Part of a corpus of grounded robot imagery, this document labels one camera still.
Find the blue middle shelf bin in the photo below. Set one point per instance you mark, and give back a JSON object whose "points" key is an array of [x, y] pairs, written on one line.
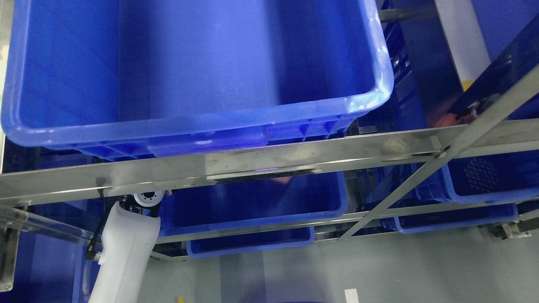
{"points": [[253, 203]]}

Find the large blue top bin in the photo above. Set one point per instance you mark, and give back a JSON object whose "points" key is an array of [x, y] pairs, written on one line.
{"points": [[134, 79]]}

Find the stainless steel shelf rack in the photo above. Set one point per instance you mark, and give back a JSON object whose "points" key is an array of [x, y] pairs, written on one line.
{"points": [[484, 54]]}

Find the white robot forearm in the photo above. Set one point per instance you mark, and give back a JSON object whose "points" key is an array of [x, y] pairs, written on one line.
{"points": [[122, 244]]}

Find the pink plastic storage box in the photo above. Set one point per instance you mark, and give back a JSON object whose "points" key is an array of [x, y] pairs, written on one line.
{"points": [[441, 116]]}

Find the blue shelf bin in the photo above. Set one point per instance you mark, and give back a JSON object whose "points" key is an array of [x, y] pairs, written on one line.
{"points": [[493, 178], [253, 203]]}

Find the blue right shelf bin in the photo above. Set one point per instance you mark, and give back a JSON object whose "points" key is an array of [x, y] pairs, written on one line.
{"points": [[493, 178]]}

